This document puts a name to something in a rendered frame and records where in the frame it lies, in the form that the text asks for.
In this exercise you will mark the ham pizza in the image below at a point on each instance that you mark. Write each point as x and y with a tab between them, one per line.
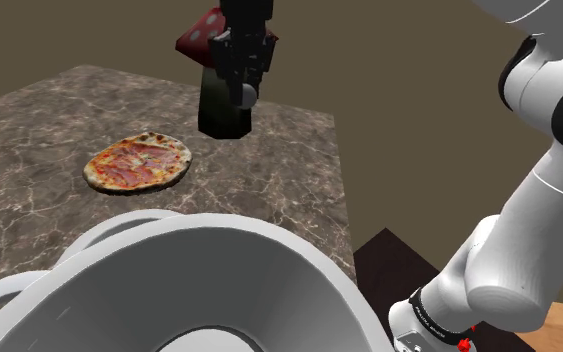
137	163

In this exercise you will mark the red spotted mushroom figure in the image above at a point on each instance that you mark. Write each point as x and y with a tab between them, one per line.
218	117

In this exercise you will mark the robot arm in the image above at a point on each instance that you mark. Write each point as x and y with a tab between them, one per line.
515	263

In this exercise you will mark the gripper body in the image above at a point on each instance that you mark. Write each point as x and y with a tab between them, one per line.
244	29

